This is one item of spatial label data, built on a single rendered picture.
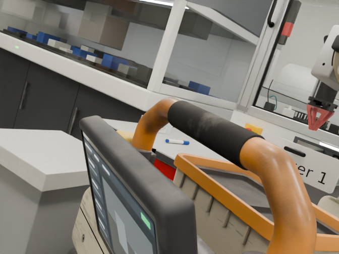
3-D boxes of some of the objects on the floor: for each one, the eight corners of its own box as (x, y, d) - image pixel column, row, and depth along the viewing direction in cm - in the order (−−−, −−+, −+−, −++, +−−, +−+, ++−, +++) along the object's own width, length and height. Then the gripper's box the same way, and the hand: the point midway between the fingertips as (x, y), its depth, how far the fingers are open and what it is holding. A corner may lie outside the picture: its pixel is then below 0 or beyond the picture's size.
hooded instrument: (98, 257, 193) (208, -95, 167) (-40, 134, 305) (13, -87, 279) (217, 227, 287) (299, -2, 261) (78, 141, 399) (126, -24, 373)
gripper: (324, 83, 123) (307, 127, 126) (315, 78, 115) (296, 125, 118) (345, 89, 119) (327, 134, 122) (336, 84, 111) (317, 132, 114)
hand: (313, 127), depth 120 cm, fingers open, 3 cm apart
